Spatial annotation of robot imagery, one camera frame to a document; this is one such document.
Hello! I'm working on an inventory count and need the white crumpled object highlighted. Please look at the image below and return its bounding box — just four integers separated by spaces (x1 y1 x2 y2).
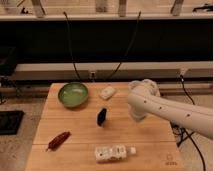
99 86 116 100

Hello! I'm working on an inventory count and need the right black cable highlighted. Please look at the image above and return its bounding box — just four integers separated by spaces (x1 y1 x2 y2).
105 10 142 81

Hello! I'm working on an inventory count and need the left black cable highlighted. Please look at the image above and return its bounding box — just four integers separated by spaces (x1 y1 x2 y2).
62 11 82 81

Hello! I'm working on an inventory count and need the red chili pepper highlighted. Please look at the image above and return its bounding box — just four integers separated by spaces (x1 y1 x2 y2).
47 131 71 150

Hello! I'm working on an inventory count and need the green bowl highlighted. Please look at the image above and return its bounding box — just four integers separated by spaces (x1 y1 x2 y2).
58 82 89 108

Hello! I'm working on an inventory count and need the black floor mat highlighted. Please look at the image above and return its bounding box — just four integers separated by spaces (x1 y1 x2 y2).
0 110 24 135

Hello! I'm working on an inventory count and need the black eraser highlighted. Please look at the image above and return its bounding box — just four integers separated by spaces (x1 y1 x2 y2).
97 108 107 126

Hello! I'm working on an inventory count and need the black cable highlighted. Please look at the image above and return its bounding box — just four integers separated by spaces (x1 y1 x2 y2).
105 10 142 81
62 11 82 81

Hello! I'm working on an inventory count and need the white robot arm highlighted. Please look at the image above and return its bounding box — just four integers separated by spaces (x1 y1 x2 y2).
127 79 213 139

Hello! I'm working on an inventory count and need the clear plastic bottle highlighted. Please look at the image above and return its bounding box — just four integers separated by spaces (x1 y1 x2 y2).
95 145 137 163

